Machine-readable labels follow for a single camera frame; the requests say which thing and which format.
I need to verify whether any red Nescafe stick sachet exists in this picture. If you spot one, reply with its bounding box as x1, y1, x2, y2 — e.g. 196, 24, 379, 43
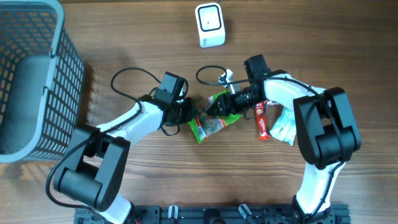
254, 101, 271, 141

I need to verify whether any green gummy candy bag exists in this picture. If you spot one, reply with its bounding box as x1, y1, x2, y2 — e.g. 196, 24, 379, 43
188, 90, 242, 144

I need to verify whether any mint green wipes packet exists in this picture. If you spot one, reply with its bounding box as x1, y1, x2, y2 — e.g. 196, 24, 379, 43
270, 108, 297, 146

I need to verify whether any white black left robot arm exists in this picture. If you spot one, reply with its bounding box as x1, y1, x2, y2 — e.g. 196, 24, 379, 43
45, 72, 193, 223

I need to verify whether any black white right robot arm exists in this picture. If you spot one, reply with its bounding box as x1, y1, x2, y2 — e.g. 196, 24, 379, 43
207, 54, 361, 223

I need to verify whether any white barcode scanner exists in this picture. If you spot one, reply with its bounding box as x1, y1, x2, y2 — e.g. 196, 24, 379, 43
195, 2, 226, 48

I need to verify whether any grey plastic mesh basket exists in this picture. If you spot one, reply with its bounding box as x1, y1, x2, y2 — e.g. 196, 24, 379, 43
1, 0, 85, 163

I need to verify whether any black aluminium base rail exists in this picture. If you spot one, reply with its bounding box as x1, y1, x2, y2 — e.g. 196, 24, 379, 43
73, 204, 351, 224

